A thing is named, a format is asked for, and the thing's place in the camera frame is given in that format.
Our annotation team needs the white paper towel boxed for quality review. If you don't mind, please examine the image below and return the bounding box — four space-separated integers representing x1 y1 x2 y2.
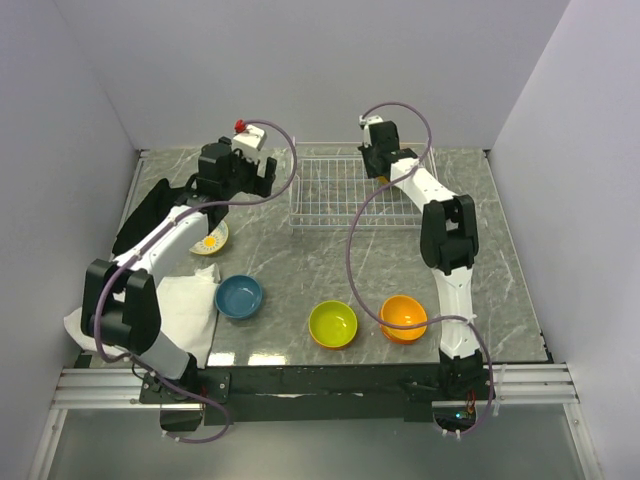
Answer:
62 263 222 369

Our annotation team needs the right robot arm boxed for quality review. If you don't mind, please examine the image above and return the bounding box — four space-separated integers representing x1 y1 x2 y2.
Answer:
359 115 483 399

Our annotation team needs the dark blue bowl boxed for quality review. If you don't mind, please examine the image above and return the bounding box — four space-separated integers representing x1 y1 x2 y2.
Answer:
214 275 264 320

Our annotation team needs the right orange bowl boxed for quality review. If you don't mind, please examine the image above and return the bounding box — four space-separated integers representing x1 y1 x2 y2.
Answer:
379 295 428 344

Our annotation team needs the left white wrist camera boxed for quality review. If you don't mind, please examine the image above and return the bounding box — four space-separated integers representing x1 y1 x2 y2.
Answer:
231 120 267 164

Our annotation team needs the patterned white blue bowl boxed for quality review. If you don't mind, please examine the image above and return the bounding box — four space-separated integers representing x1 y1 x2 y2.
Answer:
189 220 230 256

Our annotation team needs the black cloth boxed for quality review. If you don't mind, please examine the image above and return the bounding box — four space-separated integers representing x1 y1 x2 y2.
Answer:
111 178 181 256

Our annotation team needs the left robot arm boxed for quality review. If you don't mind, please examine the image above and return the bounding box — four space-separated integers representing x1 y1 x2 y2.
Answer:
80 124 277 402

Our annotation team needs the black base frame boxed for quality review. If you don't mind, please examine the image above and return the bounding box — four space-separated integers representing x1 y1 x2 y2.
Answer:
138 363 497 435

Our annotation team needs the white wire dish rack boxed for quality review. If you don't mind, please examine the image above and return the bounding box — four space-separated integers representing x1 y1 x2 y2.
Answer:
289 143 421 229

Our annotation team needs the front lime green bowl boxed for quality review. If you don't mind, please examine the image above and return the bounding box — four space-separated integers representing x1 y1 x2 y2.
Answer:
308 300 358 350

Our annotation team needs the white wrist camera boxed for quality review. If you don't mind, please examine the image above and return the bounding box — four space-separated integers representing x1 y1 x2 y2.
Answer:
231 120 267 164
358 115 384 147

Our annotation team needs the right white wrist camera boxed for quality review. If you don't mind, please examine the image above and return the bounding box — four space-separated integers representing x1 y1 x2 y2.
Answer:
358 115 384 147

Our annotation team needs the aluminium rail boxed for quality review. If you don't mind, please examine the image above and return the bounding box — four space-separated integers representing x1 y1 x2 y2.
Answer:
50 364 580 410

